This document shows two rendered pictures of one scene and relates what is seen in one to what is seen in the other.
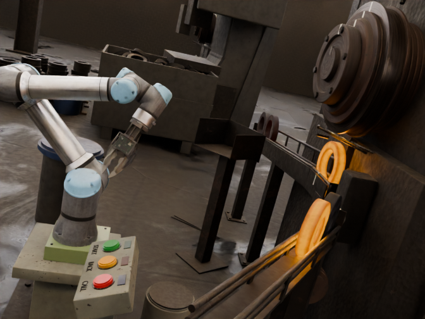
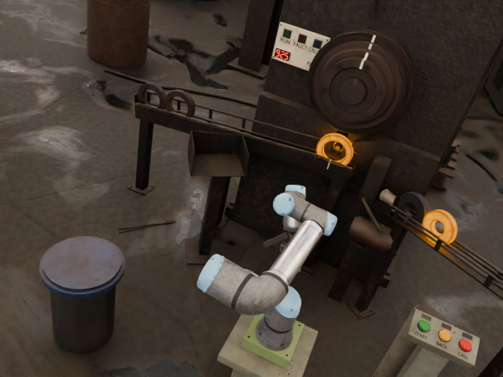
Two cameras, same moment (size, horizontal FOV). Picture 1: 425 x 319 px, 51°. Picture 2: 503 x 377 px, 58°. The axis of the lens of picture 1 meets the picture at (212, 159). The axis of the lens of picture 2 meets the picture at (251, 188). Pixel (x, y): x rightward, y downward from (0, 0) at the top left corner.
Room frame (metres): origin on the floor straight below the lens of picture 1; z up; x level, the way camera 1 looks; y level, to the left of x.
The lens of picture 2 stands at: (1.07, 1.57, 1.81)
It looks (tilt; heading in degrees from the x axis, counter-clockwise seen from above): 34 degrees down; 297
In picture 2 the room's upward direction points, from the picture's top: 14 degrees clockwise
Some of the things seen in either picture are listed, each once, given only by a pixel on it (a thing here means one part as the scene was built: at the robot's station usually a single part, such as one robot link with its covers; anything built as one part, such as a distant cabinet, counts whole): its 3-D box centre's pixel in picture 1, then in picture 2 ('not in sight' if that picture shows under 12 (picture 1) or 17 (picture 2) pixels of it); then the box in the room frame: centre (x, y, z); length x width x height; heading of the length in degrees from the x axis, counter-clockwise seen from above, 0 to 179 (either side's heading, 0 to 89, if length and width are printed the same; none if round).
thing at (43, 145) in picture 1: (66, 183); (84, 297); (2.15, 0.71, 0.22); 0.32 x 0.32 x 0.43
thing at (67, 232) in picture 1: (76, 223); (276, 326); (1.40, 0.40, 0.40); 0.15 x 0.15 x 0.10
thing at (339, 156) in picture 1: (330, 165); (334, 150); (1.67, -0.44, 0.75); 0.18 x 0.03 x 0.18; 11
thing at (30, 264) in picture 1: (72, 253); (269, 345); (1.40, 0.40, 0.28); 0.32 x 0.32 x 0.04; 12
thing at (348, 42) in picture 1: (334, 64); (353, 90); (1.65, -0.34, 1.11); 0.28 x 0.06 x 0.28; 10
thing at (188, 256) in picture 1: (215, 195); (208, 202); (2.11, -0.06, 0.36); 0.26 x 0.20 x 0.72; 45
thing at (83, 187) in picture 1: (81, 191); (281, 306); (1.41, 0.41, 0.52); 0.13 x 0.12 x 0.14; 5
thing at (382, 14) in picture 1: (359, 71); (358, 84); (1.67, -0.44, 1.11); 0.47 x 0.06 x 0.47; 10
